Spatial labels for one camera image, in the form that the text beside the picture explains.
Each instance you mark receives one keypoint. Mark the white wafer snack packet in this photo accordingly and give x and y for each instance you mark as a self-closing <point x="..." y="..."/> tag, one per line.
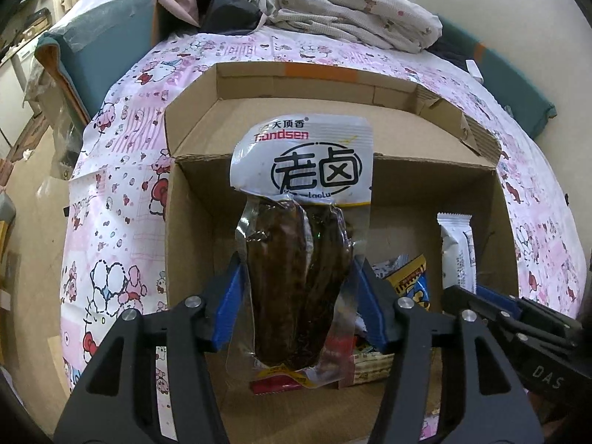
<point x="458" y="254"/>

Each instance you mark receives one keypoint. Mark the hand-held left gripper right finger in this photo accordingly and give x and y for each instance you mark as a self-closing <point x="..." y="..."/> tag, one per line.
<point x="372" y="303"/>

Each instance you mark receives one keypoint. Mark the white floral quilt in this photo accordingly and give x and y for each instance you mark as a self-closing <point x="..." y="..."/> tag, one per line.
<point x="351" y="4"/>

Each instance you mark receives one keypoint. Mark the clear plastic bag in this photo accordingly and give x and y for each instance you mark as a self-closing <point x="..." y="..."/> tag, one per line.
<point x="69" y="143"/>

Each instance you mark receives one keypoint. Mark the small white device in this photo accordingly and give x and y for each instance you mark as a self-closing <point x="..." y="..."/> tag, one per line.
<point x="475" y="69"/>

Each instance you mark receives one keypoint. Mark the white printed snack packet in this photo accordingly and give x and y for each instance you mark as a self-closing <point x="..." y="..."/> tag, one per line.
<point x="391" y="266"/>

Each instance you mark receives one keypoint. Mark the teal upholstered sofa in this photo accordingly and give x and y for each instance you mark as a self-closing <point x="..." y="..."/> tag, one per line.
<point x="106" y="41"/>

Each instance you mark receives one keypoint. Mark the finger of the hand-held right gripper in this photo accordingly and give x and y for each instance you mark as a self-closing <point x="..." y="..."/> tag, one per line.
<point x="499" y="297"/>
<point x="545" y="370"/>

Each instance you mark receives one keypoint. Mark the braised meat vacuum packet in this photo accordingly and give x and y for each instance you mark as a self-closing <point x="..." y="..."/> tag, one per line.
<point x="296" y="286"/>

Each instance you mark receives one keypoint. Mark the blue and yellow snack packet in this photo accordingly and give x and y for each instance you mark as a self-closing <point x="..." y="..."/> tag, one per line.
<point x="411" y="286"/>

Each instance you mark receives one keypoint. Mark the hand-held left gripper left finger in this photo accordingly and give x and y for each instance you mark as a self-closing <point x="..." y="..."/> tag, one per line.
<point x="233" y="296"/>

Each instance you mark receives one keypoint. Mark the pink cartoon printed blanket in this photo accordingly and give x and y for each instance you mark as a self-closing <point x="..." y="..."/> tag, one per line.
<point x="120" y="185"/>

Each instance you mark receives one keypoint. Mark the red snack packet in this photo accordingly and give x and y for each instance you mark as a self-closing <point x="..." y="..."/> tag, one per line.
<point x="277" y="385"/>

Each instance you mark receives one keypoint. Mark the white cabinet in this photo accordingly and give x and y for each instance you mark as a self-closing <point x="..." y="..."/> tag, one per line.
<point x="11" y="97"/>

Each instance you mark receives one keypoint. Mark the cardboard box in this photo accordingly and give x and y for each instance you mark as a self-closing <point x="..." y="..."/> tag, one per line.
<point x="416" y="180"/>

